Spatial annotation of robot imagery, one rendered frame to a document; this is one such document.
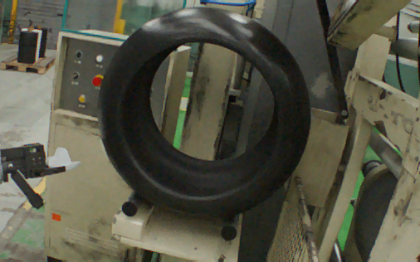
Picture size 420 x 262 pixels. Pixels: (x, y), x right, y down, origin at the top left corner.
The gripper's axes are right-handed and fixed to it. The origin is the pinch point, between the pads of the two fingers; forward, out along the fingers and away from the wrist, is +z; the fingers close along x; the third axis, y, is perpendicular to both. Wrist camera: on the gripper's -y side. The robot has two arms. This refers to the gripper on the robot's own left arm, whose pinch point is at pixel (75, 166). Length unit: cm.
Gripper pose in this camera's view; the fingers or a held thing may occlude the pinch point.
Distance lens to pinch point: 111.6
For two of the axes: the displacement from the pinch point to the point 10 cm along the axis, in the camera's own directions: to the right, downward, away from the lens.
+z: 8.4, -1.2, 5.3
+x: -5.4, -0.4, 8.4
